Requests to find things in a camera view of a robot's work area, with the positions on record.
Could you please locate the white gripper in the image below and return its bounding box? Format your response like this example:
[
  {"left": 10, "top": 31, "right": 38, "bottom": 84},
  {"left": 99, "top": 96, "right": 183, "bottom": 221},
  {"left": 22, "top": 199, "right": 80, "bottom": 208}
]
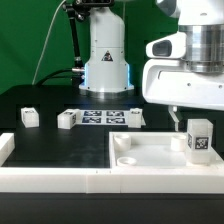
[{"left": 142, "top": 59, "right": 224, "bottom": 132}]

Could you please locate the white square tabletop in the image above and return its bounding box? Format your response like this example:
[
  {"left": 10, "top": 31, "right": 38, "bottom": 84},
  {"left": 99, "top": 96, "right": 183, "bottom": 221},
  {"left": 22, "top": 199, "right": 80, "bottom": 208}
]
[{"left": 108, "top": 131, "right": 224, "bottom": 169}]

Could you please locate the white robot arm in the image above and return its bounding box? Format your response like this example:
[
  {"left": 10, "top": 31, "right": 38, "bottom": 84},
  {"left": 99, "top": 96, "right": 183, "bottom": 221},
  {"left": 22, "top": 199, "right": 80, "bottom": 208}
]
[{"left": 80, "top": 0, "right": 224, "bottom": 110}]

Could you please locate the fiducial marker sheet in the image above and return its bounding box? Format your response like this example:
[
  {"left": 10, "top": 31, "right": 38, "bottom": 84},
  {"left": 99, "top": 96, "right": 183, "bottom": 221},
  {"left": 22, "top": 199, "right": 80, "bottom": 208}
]
[{"left": 75, "top": 109, "right": 147, "bottom": 128}]

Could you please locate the white U-shaped obstacle fence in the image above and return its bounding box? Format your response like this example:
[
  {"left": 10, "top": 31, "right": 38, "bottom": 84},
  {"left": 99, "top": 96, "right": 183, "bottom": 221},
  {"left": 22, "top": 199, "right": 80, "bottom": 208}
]
[{"left": 0, "top": 133, "right": 224, "bottom": 194}]

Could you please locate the black cable bundle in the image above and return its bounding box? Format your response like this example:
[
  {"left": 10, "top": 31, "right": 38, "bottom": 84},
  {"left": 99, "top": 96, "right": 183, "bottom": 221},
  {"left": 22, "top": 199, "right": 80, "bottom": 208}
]
[{"left": 35, "top": 67, "right": 84, "bottom": 87}]

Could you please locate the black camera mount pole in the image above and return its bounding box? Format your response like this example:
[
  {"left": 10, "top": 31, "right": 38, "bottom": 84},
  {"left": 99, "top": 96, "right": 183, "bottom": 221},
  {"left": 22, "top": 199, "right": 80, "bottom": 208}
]
[{"left": 63, "top": 2, "right": 90, "bottom": 68}]

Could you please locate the grey cable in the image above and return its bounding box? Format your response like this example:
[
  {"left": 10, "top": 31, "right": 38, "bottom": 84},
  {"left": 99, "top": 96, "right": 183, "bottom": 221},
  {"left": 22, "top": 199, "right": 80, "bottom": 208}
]
[{"left": 31, "top": 0, "right": 68, "bottom": 86}]

